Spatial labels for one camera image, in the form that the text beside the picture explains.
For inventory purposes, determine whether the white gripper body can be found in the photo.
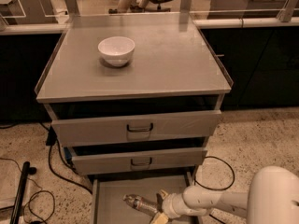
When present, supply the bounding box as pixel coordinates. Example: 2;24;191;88
162;193;190;219

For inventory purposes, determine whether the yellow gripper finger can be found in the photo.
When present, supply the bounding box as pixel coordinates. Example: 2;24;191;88
156;189;169;204
150;213;169;224

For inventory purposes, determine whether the clear plastic water bottle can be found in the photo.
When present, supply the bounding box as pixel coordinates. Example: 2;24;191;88
123;194;159;217

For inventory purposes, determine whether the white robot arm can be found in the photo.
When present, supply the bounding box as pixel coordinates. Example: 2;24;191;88
150;166;299;224

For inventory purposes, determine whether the bottom grey drawer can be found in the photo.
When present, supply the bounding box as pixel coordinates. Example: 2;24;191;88
90;169;192;224

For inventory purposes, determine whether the grey drawer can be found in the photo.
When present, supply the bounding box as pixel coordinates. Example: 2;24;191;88
52;110;221;147
90;169;192;224
72;147;207;175

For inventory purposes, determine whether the middle grey drawer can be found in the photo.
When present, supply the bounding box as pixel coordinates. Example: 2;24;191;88
72;147;207;175

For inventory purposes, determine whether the grey drawer cabinet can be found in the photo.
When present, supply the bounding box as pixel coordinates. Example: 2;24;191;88
36;13;232;166

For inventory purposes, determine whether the top grey drawer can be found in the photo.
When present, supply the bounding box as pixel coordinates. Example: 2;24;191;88
52;110;221;147

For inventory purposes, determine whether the black pole on floor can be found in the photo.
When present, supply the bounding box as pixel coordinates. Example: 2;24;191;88
9;161;36;224

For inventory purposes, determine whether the white ceramic bowl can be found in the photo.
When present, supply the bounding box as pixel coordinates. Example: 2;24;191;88
98;36;135;67

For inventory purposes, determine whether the black floor cable right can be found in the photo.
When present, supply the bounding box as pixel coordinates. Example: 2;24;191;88
193;156;236;224

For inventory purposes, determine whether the black floor cable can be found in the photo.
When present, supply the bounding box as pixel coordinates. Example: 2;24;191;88
193;156;236;224
38;121;93;195

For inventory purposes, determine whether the black floor cable left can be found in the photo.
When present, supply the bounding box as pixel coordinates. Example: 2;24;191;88
38;121;93;195

